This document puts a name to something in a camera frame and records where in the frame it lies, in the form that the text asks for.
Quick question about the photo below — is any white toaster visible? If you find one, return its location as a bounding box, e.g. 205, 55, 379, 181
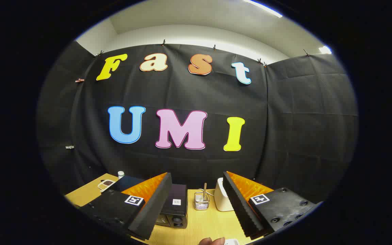
214, 177, 234, 212

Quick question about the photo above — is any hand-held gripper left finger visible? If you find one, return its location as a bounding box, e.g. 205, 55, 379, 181
80, 172, 173, 241

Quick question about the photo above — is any black toaster oven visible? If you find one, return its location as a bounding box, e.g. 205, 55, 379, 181
154, 184, 189, 229

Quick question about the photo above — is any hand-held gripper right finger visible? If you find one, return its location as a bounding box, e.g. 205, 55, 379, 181
223, 171, 321, 239

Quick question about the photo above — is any black backdrop cloth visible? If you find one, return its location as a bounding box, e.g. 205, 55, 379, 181
37, 41, 359, 205

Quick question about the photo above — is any small dish of snacks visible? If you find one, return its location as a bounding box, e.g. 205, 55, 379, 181
97, 179, 116, 192

